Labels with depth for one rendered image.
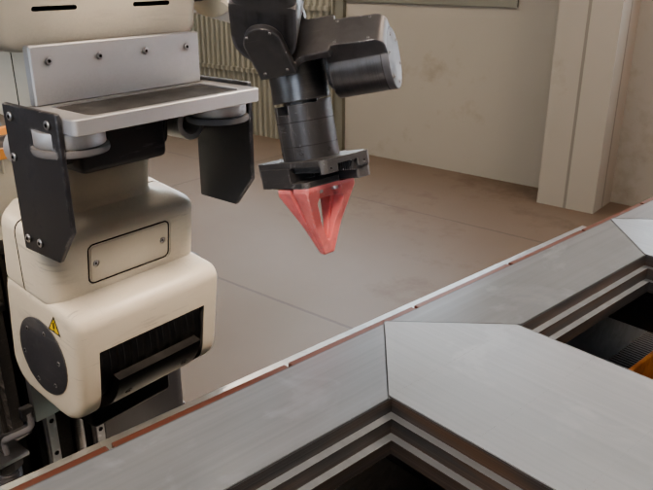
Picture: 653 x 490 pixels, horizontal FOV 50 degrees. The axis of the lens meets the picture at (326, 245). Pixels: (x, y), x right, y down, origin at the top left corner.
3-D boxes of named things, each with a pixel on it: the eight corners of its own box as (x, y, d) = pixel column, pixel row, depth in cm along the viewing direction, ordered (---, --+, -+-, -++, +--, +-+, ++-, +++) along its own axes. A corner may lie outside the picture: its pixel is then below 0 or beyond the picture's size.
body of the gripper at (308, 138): (305, 170, 77) (293, 102, 76) (372, 167, 70) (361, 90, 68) (258, 183, 73) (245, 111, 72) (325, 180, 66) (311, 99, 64)
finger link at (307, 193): (321, 242, 79) (306, 158, 77) (366, 245, 73) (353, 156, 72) (273, 259, 74) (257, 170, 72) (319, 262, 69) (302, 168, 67)
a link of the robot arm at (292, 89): (275, 46, 72) (254, 45, 67) (339, 33, 70) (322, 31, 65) (287, 114, 74) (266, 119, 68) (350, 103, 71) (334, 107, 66)
